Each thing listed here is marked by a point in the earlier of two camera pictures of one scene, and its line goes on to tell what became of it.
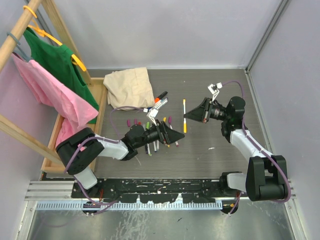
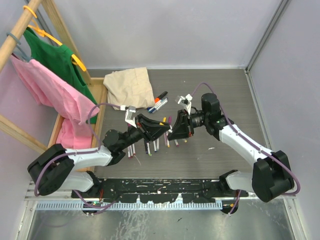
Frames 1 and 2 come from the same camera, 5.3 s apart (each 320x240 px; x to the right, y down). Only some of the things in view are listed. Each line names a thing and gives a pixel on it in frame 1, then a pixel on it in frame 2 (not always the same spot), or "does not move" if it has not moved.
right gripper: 200,112 → 180,130
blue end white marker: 155,147 does not move
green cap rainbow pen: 149,152 does not move
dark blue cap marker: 161,103 does not move
